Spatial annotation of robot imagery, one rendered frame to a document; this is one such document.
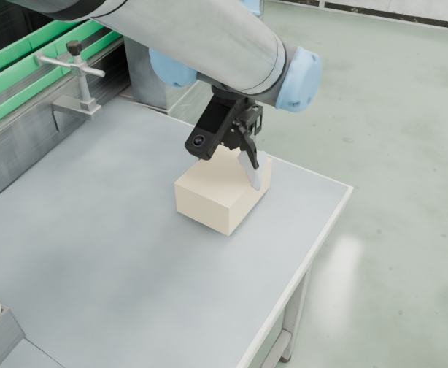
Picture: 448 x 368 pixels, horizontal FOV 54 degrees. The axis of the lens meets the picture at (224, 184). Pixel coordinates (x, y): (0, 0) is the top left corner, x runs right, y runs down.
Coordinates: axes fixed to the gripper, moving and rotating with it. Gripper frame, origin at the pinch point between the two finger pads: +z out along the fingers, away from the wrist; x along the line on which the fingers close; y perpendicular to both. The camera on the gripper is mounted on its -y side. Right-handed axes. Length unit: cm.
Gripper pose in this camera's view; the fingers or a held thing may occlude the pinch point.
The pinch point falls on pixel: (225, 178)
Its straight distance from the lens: 84.9
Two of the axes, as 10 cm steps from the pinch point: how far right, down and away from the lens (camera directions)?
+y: 5.4, -5.7, 6.2
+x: -8.4, -3.7, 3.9
